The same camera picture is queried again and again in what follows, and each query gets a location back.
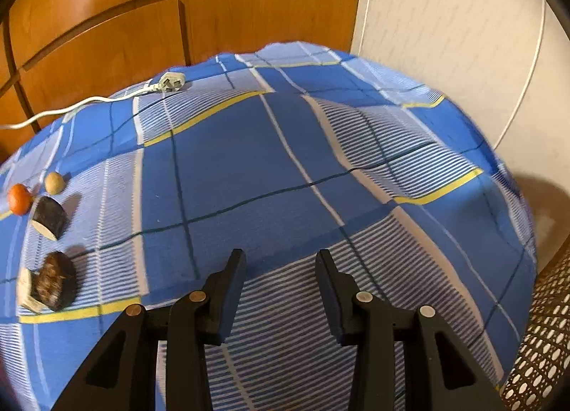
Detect brown perforated basket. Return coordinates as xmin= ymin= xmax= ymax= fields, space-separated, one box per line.
xmin=501 ymin=250 xmax=570 ymax=411

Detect beige cut fruit piece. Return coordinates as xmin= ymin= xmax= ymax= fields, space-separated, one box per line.
xmin=16 ymin=267 xmax=45 ymax=313

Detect dark cut eggplant piece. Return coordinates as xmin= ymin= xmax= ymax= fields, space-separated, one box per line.
xmin=31 ymin=196 xmax=68 ymax=241

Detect small beige round fruit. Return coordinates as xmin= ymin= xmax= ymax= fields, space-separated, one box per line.
xmin=45 ymin=171 xmax=67 ymax=196

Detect orange tangerine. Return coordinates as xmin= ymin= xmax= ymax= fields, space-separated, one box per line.
xmin=7 ymin=183 xmax=33 ymax=216

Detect blue plaid tablecloth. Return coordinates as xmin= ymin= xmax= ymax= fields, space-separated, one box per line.
xmin=1 ymin=42 xmax=536 ymax=410

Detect white power plug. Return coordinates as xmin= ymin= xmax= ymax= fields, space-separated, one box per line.
xmin=156 ymin=71 xmax=186 ymax=92

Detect wooden wardrobe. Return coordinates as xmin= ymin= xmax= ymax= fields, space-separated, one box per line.
xmin=1 ymin=0 xmax=358 ymax=157

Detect white power cable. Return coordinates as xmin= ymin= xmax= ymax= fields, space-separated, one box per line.
xmin=0 ymin=83 xmax=162 ymax=131

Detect white wall cable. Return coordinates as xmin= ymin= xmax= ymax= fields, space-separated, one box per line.
xmin=493 ymin=0 xmax=547 ymax=150

